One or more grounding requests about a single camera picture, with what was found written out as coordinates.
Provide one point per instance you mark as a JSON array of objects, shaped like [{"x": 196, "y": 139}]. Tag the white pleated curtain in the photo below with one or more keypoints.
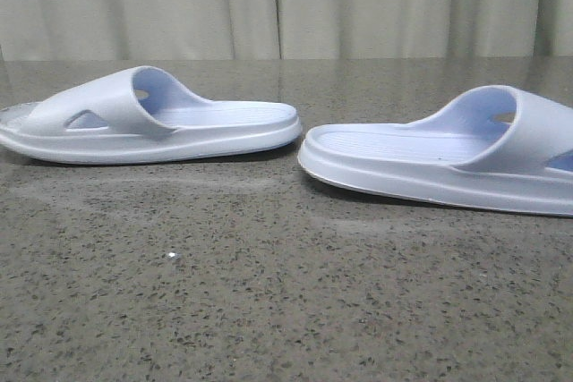
[{"x": 288, "y": 29}]

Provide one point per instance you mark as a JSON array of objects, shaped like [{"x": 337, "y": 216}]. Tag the left-side light blue slipper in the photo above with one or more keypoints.
[{"x": 143, "y": 115}]

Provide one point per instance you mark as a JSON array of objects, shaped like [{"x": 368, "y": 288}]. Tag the right-side light blue slipper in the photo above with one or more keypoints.
[{"x": 493, "y": 147}]

